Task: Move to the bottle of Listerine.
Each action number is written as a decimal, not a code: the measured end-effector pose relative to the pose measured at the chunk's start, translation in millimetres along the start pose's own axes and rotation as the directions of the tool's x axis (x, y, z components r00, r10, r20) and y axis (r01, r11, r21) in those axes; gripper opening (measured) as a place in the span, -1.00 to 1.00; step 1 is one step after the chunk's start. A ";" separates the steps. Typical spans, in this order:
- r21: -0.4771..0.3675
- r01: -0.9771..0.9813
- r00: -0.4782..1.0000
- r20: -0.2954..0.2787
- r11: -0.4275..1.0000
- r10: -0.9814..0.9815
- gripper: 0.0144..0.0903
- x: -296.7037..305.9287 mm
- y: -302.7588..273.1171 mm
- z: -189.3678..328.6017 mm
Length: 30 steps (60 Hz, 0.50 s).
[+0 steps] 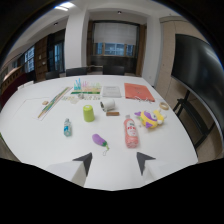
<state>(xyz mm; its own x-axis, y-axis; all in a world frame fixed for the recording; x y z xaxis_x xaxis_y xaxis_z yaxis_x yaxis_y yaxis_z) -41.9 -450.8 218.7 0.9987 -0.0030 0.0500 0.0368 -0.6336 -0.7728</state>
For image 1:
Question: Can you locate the pink drink bottle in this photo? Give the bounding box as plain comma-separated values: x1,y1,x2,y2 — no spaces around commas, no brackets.
123,114,140,150

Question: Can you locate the small clear Listerine bottle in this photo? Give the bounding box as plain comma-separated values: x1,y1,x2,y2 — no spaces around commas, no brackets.
63,117,73,138

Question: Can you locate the yellow purple plush toy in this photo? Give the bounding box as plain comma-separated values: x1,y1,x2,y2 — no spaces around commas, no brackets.
134,109,167,130

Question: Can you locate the green cylindrical cup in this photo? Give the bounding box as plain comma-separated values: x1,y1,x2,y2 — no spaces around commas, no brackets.
82,104,96,123

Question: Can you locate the beige tape roll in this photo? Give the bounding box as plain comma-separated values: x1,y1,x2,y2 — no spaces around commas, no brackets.
158,101,170,111

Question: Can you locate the black display stand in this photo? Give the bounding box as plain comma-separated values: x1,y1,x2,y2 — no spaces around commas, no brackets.
172,89,217,151

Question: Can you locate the orange paper envelope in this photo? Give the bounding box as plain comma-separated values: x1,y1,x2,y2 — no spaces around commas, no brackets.
123,82,156,103

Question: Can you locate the colourful transparent pegs toy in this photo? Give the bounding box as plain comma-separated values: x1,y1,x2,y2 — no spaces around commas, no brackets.
70,77,103,96

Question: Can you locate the white printed paper sheet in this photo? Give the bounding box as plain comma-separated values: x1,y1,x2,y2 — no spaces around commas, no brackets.
101,85,123,99

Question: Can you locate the black office chair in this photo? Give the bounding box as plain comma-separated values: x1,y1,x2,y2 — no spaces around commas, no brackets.
44,69,62,81
101,64,126,76
65,66,89,78

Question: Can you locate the large black display screen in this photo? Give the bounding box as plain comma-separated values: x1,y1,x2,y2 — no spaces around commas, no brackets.
170,33,224,139

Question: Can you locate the white window blind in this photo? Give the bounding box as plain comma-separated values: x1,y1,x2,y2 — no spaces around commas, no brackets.
92,21,139,46

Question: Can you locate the purple eggplant plush keychain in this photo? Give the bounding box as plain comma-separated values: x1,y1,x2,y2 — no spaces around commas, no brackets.
91,133,111,157

